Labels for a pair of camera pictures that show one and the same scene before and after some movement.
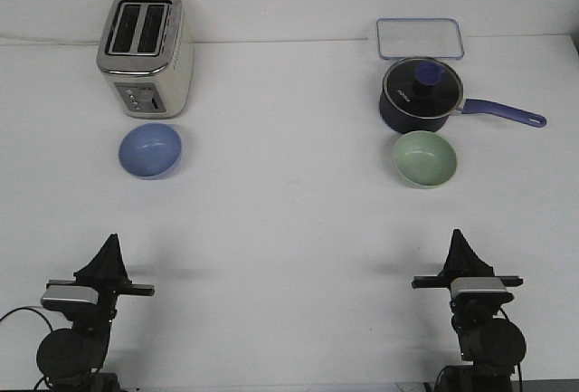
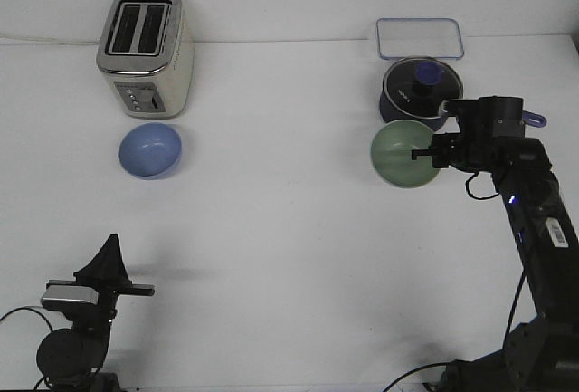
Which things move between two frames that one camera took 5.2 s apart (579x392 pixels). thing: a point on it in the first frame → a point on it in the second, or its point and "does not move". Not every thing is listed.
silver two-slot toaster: (145, 50) does not move
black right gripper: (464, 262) → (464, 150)
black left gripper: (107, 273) does not move
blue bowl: (150, 150) does not move
